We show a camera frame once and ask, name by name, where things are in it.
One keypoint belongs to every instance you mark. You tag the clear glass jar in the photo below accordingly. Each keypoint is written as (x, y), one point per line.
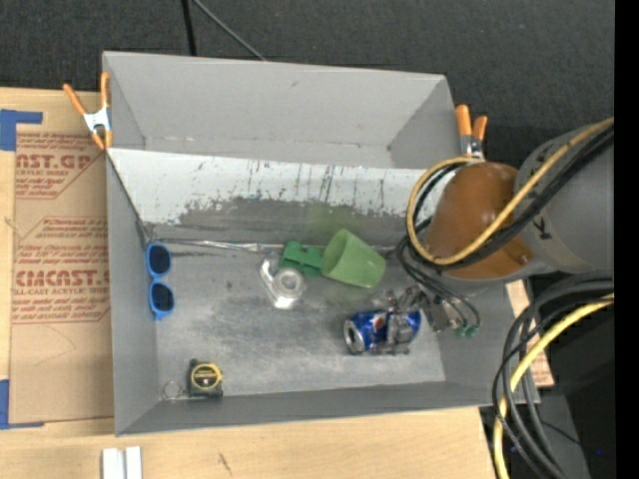
(285, 283)

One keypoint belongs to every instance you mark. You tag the brown cardboard board red print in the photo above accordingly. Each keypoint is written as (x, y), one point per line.
(60, 357)

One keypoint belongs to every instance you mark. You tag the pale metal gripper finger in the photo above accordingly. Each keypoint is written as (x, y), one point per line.
(403, 301)
(400, 331)

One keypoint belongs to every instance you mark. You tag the grey metal bin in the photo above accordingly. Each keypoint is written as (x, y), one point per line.
(279, 357)

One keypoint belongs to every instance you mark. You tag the green plastic cup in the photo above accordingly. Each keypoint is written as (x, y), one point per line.
(355, 262)

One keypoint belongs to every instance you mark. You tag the green plastic toy piece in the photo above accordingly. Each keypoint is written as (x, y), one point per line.
(299, 256)

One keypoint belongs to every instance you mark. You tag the blue sunglasses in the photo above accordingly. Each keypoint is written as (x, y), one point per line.
(160, 282)

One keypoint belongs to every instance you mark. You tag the yellow and black tape measure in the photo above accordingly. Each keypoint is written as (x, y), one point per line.
(204, 378)

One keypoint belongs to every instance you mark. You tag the crushed blue soda can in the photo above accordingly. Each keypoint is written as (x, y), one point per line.
(367, 330)

